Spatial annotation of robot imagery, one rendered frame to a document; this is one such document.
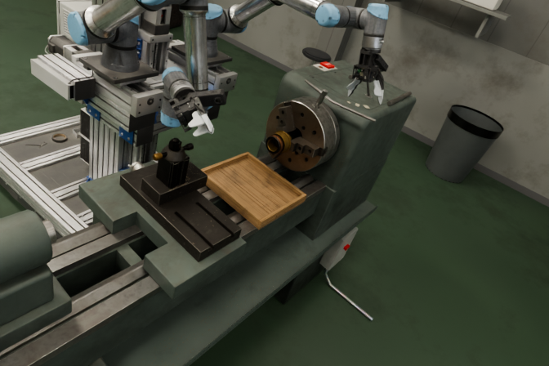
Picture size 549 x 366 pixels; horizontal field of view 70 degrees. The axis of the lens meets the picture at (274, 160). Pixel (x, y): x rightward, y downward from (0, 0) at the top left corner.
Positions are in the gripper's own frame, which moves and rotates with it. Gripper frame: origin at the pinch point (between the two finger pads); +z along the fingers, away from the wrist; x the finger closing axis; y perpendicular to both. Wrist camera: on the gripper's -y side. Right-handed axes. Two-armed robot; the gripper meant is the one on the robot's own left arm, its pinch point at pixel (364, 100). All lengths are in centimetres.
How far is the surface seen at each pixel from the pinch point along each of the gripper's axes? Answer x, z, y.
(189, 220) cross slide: -20, 33, 72
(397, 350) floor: 30, 146, -35
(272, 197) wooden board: -20, 42, 28
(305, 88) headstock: -32.4, 3.1, -5.5
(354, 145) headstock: -3.6, 21.7, -4.9
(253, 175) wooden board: -35, 38, 24
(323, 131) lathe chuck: -10.5, 13.7, 10.6
